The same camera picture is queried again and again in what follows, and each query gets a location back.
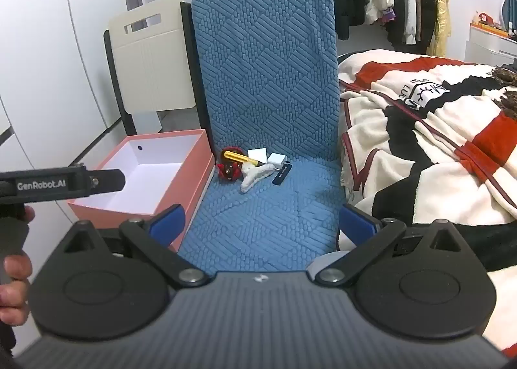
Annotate white cabinet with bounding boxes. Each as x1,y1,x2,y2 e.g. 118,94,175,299
464,25,517,67

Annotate person's left hand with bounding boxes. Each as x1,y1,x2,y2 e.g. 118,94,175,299
0,205,35,326

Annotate small black tag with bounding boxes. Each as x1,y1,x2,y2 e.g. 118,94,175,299
271,163,292,186

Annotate cream folding chair black frame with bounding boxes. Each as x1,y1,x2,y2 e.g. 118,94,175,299
104,0,215,156

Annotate white wardrobe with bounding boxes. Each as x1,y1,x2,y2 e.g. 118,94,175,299
0,0,143,208

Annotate blue textured mat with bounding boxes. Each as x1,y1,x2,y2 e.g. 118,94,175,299
178,0,345,273

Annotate red plush toy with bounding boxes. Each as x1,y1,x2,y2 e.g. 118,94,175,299
217,146,244,183

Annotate pink cardboard box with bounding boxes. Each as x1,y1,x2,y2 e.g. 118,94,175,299
67,129,216,252

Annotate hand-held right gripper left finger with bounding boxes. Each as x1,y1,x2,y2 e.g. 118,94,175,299
57,203,211,289

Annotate orange box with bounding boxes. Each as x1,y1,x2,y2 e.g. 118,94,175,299
470,22,510,37

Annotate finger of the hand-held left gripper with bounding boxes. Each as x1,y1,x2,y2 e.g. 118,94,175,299
90,169,125,194

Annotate striped red black cream blanket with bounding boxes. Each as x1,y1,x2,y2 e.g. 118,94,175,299
335,52,517,354

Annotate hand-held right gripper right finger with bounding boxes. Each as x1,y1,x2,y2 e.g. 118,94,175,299
314,203,465,287

